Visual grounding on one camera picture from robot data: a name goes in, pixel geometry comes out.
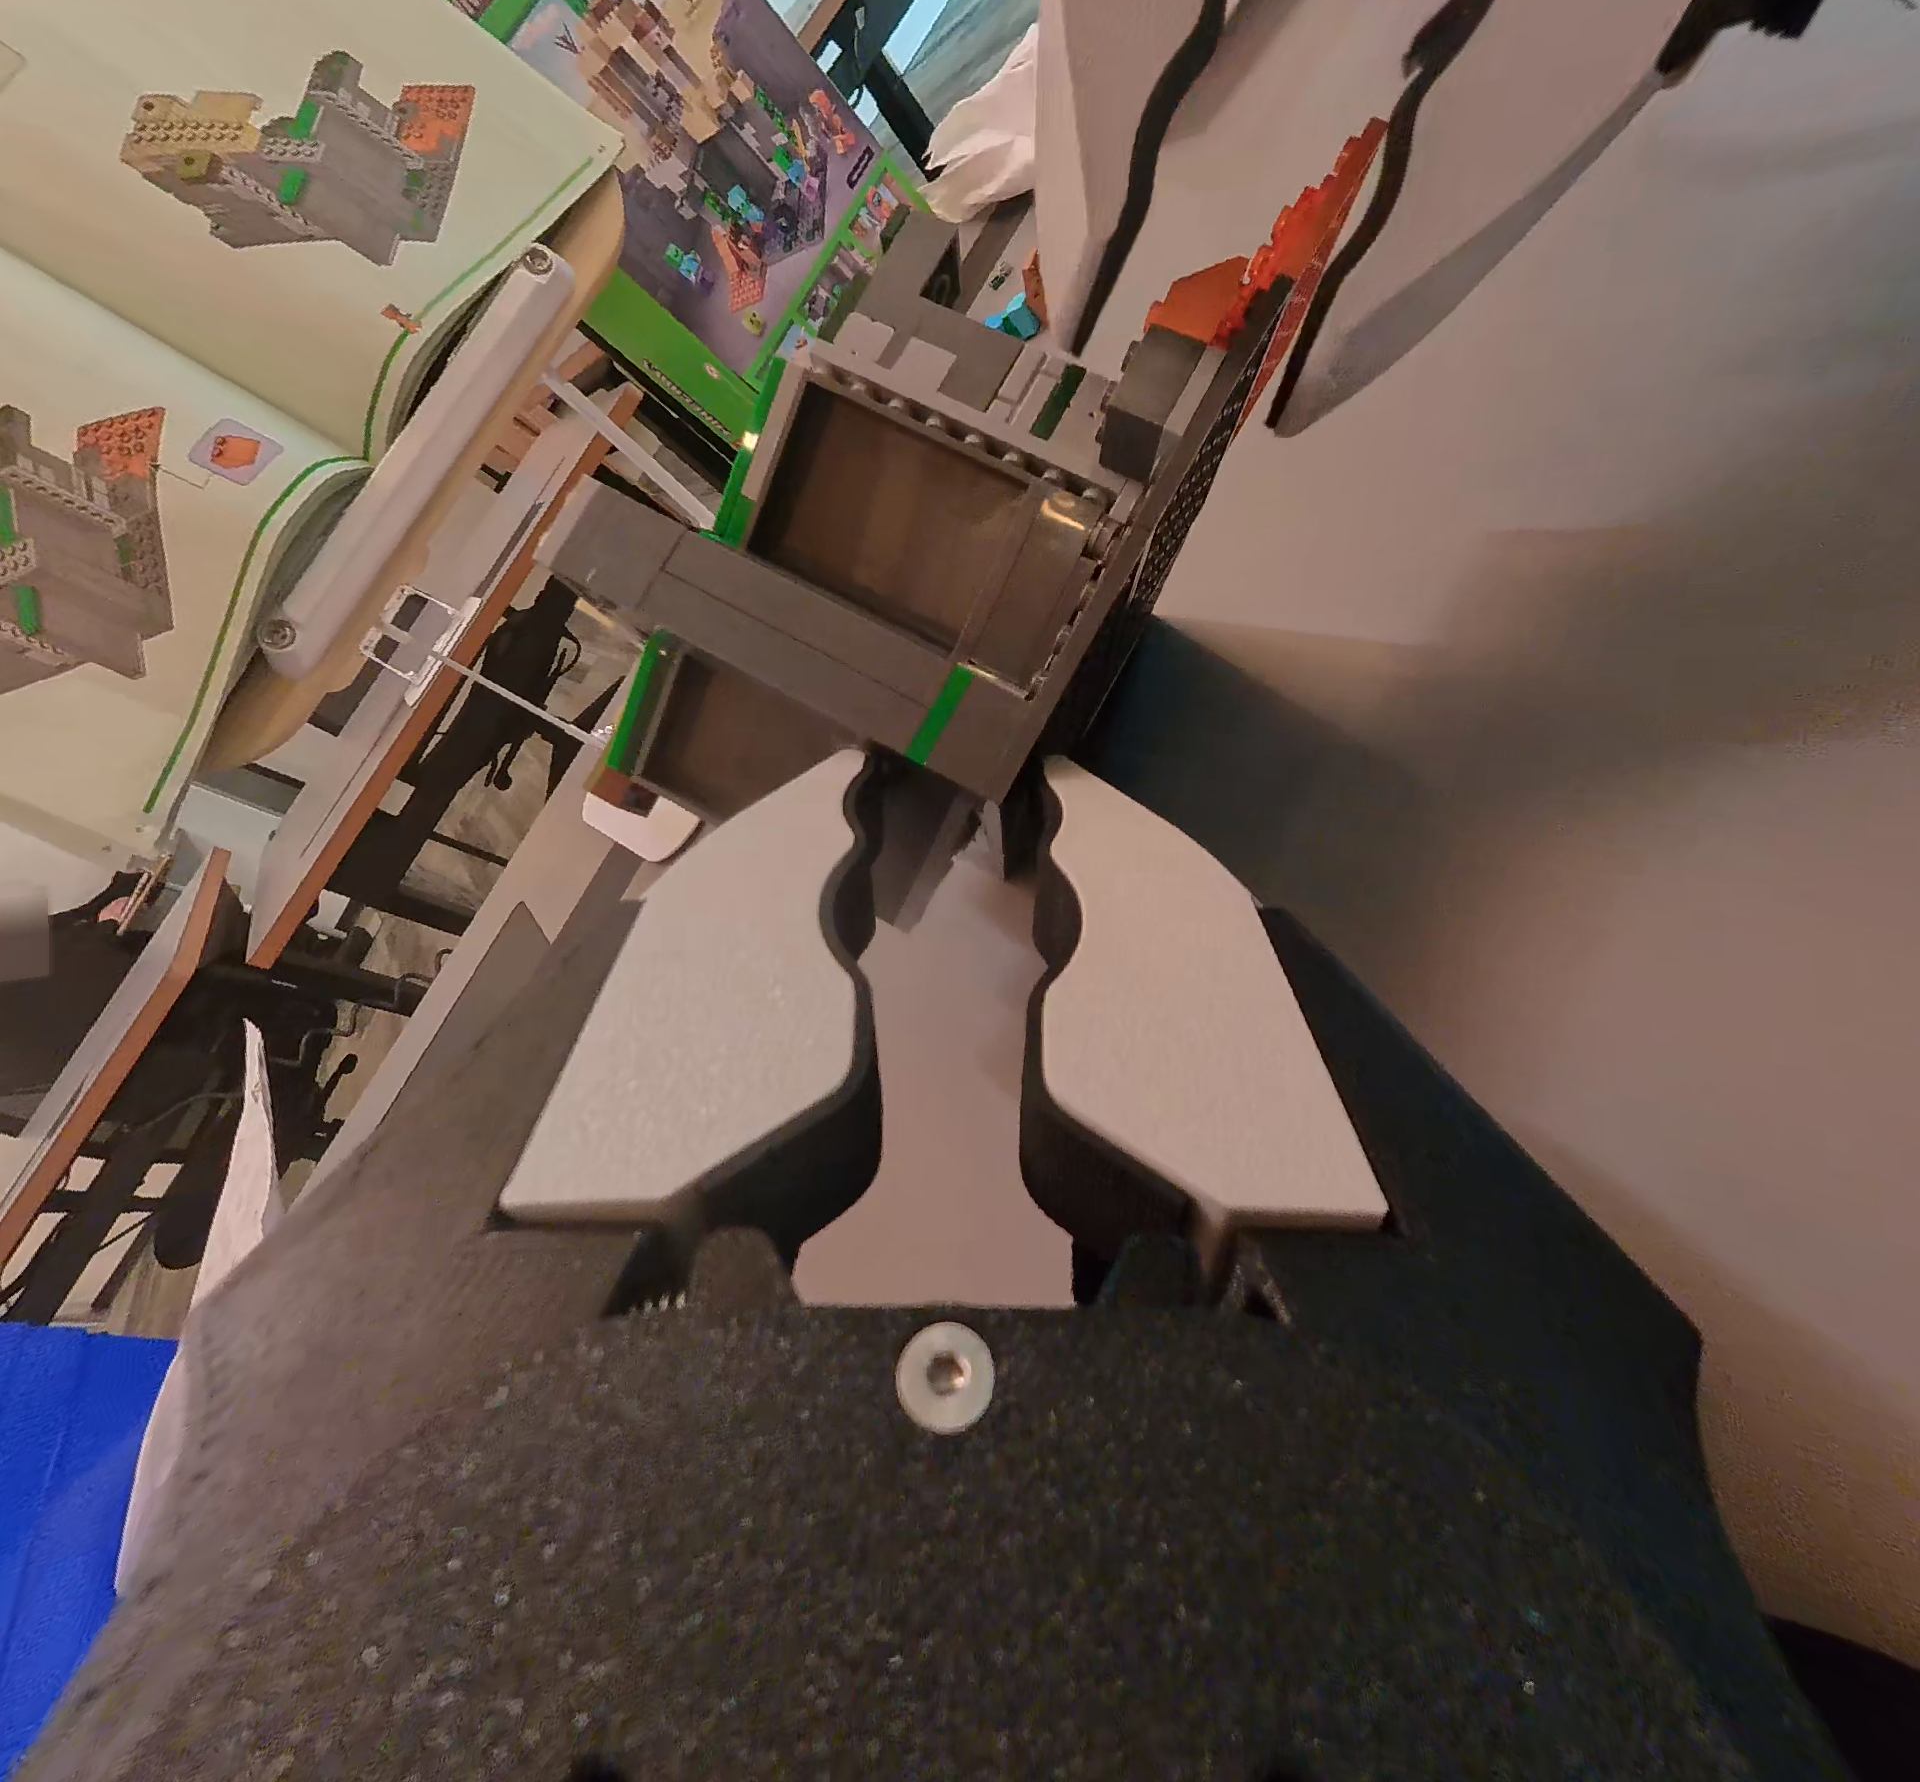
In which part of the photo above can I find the brown office table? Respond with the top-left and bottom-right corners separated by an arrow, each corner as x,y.
0,845 -> 238,1267

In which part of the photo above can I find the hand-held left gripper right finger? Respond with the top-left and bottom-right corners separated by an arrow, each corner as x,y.
1024,753 -> 1393,1236

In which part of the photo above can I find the toy brick set box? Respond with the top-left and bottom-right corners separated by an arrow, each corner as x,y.
420,0 -> 944,451

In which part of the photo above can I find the black office chair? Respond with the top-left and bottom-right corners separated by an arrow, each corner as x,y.
323,582 -> 633,945

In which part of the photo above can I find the white book stand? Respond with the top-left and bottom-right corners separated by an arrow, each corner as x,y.
195,244 -> 723,860

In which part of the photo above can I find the crumpled white paper bag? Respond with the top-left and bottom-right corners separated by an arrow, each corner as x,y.
113,1016 -> 287,1589
917,18 -> 1046,225

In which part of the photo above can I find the instruction booklet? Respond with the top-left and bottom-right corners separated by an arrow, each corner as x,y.
0,0 -> 627,823

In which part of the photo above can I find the brown top office desk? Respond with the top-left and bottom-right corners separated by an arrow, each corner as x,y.
240,380 -> 646,973

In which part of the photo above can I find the brick building model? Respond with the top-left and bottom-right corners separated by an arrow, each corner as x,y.
531,117 -> 1387,932

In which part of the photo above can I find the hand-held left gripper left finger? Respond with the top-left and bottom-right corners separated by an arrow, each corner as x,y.
494,748 -> 882,1233

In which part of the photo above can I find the blue plastic bin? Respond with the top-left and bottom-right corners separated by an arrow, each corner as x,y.
0,1324 -> 184,1782

